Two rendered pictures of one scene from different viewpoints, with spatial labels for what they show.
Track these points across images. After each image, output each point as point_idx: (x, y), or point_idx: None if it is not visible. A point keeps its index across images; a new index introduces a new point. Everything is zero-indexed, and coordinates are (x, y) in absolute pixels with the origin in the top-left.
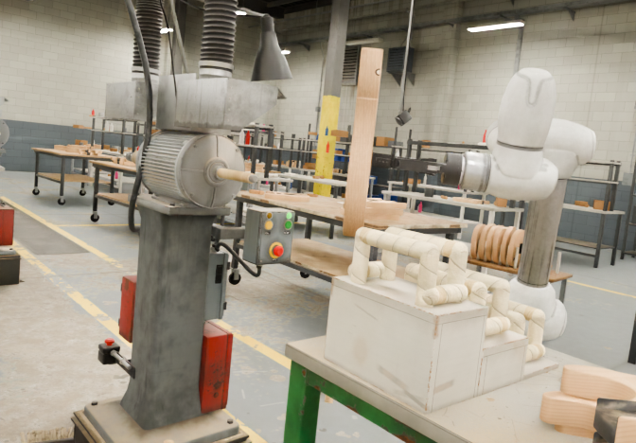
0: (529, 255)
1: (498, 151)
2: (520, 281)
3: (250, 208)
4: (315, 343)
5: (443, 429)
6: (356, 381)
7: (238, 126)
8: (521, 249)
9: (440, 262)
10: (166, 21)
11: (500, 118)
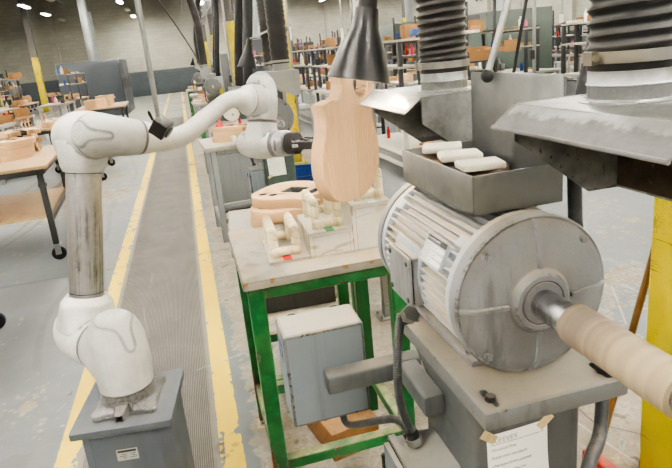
0: (103, 259)
1: (276, 127)
2: (101, 293)
3: (358, 317)
4: None
5: None
6: None
7: (423, 136)
8: (94, 260)
9: (313, 198)
10: None
11: (275, 106)
